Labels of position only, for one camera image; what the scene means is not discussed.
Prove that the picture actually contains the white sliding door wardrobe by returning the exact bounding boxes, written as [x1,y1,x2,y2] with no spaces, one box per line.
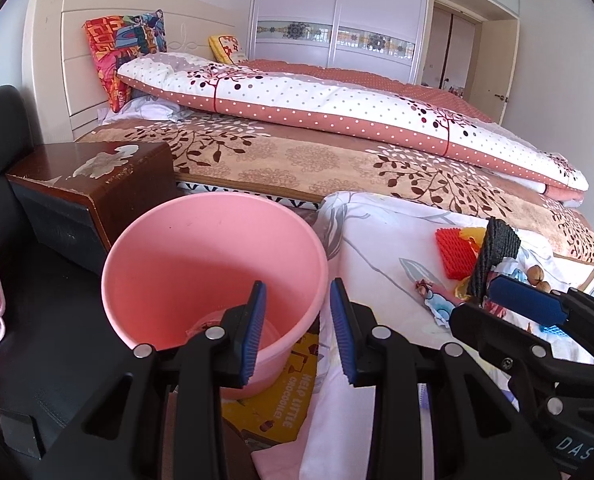
[247,0,432,86]

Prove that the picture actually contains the white polka dot quilt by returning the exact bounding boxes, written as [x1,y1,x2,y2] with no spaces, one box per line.
[116,52,590,193]

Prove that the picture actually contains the yellow foam fruit net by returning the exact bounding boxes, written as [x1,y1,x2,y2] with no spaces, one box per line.
[457,227,486,258]

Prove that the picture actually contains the yellow cardboard box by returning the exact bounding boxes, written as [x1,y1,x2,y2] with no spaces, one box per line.
[222,330,322,448]

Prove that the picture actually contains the dark wooden nightstand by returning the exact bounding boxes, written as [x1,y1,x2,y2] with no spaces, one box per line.
[5,141,184,276]

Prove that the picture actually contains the printed candy wrapper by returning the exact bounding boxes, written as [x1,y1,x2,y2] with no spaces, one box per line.
[415,280,465,328]

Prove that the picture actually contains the black leather chair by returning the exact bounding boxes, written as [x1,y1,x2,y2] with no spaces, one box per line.
[0,85,182,480]

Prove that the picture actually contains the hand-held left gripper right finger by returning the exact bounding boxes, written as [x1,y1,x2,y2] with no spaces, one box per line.
[329,277,560,480]

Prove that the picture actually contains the pink plastic bucket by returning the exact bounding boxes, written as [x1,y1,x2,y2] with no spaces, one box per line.
[101,191,330,401]

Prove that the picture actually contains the yellow floral pillow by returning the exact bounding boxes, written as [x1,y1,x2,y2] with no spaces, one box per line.
[208,35,248,65]

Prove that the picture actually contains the pink cloth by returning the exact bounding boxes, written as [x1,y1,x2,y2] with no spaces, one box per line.
[251,430,305,480]

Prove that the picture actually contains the red dotted bed cover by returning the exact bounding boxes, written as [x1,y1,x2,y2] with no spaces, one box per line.
[237,59,498,124]

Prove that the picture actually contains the cream bed headboard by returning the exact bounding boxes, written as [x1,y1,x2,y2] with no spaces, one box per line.
[23,0,252,143]

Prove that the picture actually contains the white pillow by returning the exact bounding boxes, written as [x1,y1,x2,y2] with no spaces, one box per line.
[102,95,194,123]

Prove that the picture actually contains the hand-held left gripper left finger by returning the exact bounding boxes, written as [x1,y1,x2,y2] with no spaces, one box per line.
[42,281,268,480]

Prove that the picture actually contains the brown leaf print blanket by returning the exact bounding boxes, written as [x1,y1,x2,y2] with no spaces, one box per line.
[77,112,594,293]

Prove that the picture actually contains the black foam fruit net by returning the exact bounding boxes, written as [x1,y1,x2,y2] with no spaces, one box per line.
[469,217,522,301]

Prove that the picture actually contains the white floral sheet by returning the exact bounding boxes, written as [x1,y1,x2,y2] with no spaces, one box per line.
[297,191,594,480]

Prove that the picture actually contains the colourful printed pillow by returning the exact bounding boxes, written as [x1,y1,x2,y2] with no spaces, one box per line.
[84,9,168,113]

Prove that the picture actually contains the beige room door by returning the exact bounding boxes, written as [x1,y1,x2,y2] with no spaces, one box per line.
[422,0,520,126]

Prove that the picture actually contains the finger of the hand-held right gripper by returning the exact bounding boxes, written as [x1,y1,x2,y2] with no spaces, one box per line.
[488,274,594,367]
[449,302,580,413]

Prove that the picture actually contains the red foam fruit net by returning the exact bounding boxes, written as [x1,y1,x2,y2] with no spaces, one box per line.
[436,227,478,281]

